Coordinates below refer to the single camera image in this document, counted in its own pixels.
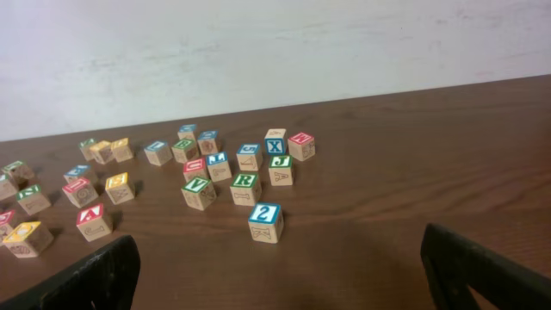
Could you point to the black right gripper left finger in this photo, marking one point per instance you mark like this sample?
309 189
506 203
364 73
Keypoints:
106 279

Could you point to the blue letter D block lower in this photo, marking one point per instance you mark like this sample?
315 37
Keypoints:
208 142

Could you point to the red letter A block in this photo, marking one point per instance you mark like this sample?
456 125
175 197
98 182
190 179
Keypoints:
94 222

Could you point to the blue letter I block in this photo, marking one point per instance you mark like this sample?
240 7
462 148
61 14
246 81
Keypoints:
218 166

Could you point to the blue letter D block upper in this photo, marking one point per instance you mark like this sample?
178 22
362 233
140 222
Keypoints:
187 132

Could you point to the red letter U block centre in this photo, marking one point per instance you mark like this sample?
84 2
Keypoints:
80 192

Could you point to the blue letter X block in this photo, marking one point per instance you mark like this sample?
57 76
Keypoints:
275 141

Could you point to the blue letter P block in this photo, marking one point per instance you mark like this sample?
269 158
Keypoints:
79 171

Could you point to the green letter V block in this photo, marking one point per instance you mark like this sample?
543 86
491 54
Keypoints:
199 193

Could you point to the yellow block centre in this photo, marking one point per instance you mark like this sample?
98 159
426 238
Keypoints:
119 188

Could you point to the green letter N block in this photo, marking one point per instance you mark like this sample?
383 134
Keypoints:
32 199

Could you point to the green letter T block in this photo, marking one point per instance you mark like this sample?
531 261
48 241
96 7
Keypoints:
19 171

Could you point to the green letter B block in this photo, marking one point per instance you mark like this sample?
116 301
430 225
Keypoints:
185 150

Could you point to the blue number 5 block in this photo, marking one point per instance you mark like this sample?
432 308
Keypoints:
250 157

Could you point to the yellow block top right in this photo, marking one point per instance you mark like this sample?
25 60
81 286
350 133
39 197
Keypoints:
122 150

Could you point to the yellow letter O block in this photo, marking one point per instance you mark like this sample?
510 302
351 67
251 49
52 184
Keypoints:
29 239

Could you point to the blue letter d block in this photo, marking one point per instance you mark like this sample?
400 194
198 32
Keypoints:
208 142
187 132

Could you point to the green letter R block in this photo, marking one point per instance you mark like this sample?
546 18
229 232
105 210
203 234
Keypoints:
246 189

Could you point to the red letter U block right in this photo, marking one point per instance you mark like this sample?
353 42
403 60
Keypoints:
195 168

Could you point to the green letter J block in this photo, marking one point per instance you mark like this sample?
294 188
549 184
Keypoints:
281 170

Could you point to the blue number 2 block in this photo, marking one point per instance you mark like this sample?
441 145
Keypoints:
266 222

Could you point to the red number 3 block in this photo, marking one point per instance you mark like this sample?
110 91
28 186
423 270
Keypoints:
9 221

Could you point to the red letter M block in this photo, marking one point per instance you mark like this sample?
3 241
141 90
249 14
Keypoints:
301 146

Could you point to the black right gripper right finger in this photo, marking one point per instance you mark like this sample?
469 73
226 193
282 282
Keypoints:
455 266

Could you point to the green letter Z block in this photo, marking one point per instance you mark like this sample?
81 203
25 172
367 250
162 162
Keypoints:
85 146

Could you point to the blue letter L block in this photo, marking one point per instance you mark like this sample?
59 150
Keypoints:
158 153

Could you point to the yellow block top left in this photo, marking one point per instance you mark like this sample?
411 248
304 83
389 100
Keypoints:
102 152

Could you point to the red letter u block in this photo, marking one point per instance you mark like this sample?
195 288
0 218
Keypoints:
80 192
195 168

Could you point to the green number 7 block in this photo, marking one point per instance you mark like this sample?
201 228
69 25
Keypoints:
8 186

